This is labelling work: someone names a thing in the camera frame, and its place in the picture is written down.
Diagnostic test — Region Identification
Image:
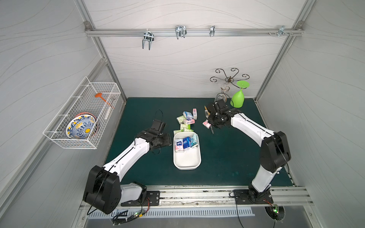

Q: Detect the white oval storage box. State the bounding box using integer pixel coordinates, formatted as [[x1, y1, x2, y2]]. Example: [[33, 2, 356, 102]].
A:
[[173, 132, 202, 171]]

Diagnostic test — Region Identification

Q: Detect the teal cartoon tissue pack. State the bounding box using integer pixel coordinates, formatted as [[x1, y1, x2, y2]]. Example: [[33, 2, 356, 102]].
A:
[[190, 134, 198, 148]]

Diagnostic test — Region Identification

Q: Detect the blue yellow patterned plate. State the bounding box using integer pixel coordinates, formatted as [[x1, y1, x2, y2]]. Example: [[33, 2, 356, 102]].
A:
[[65, 114, 97, 139]]

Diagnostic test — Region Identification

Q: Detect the light blue tissue pack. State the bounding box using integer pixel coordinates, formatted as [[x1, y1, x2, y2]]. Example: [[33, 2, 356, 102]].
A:
[[182, 111, 194, 119]]

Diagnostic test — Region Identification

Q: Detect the pink floral Tempo pack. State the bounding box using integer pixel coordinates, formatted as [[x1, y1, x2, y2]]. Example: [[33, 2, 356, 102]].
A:
[[175, 139, 184, 153]]

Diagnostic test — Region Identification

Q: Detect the single metal hook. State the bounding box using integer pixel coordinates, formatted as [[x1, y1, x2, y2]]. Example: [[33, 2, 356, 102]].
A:
[[209, 25, 215, 37]]

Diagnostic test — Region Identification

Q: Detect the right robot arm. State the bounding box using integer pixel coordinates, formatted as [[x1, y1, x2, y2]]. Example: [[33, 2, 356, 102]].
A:
[[207, 110, 291, 204]]

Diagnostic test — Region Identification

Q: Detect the pink white tissue pack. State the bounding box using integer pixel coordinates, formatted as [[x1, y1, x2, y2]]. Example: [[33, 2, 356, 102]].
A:
[[183, 118, 195, 125]]

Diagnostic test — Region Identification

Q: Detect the orange handled brush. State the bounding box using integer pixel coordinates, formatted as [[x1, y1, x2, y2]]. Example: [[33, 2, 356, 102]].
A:
[[95, 93, 112, 107]]

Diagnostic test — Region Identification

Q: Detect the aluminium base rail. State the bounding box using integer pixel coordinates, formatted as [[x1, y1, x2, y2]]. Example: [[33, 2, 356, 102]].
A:
[[79, 186, 314, 210]]

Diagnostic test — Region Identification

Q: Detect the clear wine glass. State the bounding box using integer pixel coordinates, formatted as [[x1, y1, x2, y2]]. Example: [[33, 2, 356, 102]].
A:
[[215, 85, 227, 103]]

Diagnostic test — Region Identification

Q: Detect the double metal hook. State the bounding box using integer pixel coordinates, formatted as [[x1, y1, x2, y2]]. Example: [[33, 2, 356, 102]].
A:
[[175, 25, 187, 39], [142, 31, 155, 50]]

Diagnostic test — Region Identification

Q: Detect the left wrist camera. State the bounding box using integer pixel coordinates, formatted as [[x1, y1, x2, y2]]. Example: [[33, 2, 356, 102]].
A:
[[151, 119, 166, 135]]

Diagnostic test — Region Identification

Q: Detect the pink upright tissue pack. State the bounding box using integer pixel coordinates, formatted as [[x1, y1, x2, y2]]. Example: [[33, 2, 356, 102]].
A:
[[193, 108, 197, 120]]

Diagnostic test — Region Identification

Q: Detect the black metal glass rack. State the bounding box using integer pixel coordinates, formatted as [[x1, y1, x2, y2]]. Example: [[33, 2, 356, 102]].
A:
[[210, 67, 250, 107]]

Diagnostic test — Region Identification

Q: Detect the wooden knife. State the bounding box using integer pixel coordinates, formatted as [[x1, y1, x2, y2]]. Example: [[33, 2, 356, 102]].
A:
[[204, 106, 210, 117]]

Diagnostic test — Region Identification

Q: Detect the dark blue Tempo tissue pack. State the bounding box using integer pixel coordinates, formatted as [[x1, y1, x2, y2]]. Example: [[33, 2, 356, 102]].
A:
[[182, 137, 191, 150]]

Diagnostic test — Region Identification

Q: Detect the pink Tempo tissue pack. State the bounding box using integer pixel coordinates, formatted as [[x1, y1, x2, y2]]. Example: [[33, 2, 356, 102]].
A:
[[202, 120, 211, 129]]

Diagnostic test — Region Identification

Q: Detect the green white tissue pack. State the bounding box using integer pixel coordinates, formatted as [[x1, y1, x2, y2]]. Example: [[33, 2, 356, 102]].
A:
[[174, 129, 184, 135]]

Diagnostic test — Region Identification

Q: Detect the aluminium top rail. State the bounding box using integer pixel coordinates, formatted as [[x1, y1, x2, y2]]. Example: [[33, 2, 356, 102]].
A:
[[86, 28, 305, 38]]

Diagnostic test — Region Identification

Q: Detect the green plastic wine glass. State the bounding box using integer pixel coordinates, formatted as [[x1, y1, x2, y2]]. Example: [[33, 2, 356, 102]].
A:
[[231, 80, 250, 108]]

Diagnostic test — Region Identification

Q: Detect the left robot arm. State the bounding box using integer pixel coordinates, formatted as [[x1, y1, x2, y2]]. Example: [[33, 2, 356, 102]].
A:
[[83, 131, 172, 214]]

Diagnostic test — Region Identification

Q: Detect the white wire basket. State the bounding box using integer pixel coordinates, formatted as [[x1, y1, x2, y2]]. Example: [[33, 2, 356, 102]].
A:
[[43, 77, 121, 149]]

